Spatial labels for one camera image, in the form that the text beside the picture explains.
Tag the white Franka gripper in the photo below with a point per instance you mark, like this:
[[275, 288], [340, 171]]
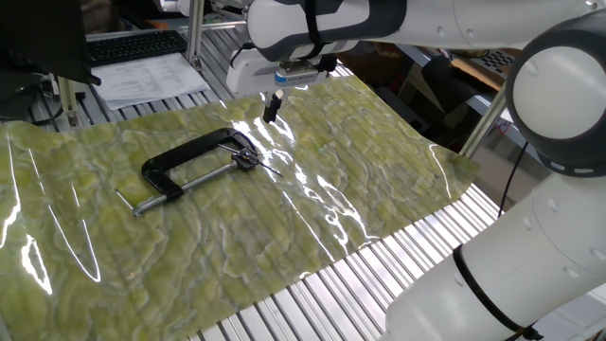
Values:
[[246, 78]]

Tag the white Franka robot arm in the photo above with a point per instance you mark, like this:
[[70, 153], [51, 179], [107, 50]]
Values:
[[521, 284]]

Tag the black C-clamp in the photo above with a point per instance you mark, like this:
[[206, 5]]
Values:
[[189, 151]]

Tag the white printed paper sheets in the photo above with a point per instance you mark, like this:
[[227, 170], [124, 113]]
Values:
[[147, 80]]

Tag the black keyboard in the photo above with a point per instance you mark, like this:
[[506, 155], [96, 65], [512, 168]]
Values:
[[135, 46]]

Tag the green marble pattern mat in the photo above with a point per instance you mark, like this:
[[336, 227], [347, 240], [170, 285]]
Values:
[[189, 260]]

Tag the checkerboard calibration board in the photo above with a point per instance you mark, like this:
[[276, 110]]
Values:
[[497, 59]]

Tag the black monitor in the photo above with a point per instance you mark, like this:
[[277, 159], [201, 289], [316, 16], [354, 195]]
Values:
[[42, 38]]

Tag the aluminium frame post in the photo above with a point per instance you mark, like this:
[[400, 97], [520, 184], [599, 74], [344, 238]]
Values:
[[67, 99], [483, 123], [195, 33]]

